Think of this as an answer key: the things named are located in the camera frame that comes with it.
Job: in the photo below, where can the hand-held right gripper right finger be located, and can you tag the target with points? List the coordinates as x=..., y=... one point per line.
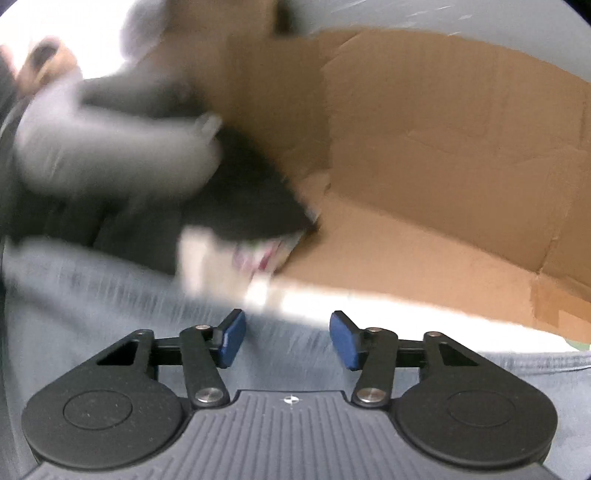
x=346, y=341

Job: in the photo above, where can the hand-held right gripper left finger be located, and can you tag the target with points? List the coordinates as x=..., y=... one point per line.
x=231, y=341

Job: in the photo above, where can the blue denim pants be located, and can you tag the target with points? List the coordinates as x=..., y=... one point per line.
x=115, y=300

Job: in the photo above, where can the cream bear printed bed sheet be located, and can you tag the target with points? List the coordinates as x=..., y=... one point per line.
x=415, y=318

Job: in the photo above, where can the flattened cardboard box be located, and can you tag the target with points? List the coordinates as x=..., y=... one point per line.
x=438, y=161

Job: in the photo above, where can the grey plush toy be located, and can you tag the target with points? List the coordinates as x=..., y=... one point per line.
x=115, y=152

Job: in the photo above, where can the brown bear plush with cap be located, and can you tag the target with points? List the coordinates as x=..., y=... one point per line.
x=51, y=64

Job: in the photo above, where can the grey wrapped mattress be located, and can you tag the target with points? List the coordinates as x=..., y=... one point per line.
x=415, y=14

